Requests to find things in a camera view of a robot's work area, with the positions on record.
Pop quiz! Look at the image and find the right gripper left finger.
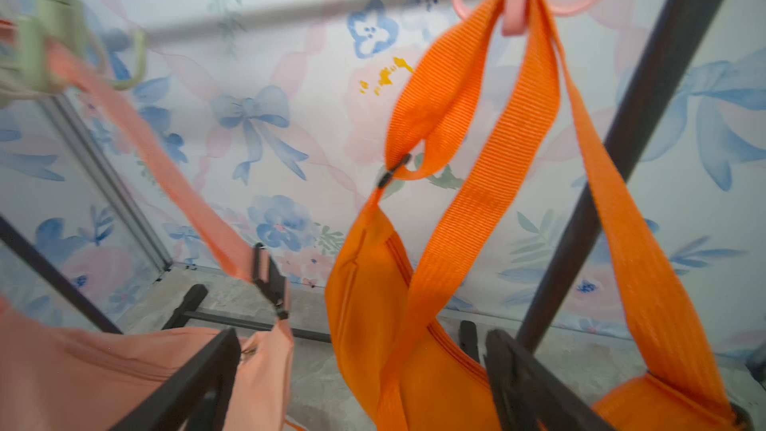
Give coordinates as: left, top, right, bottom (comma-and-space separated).
112, 328, 241, 430

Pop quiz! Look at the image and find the orange bag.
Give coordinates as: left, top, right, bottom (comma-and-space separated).
325, 0, 745, 430

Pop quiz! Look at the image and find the light green hook right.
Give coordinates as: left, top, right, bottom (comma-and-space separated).
1, 0, 110, 107

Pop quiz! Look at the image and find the black clothes rack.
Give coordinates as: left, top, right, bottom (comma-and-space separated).
0, 0, 749, 366

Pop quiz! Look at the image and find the pink bag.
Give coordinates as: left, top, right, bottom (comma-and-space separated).
1, 42, 294, 430

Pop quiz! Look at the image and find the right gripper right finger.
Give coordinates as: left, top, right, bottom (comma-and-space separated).
484, 329, 612, 431

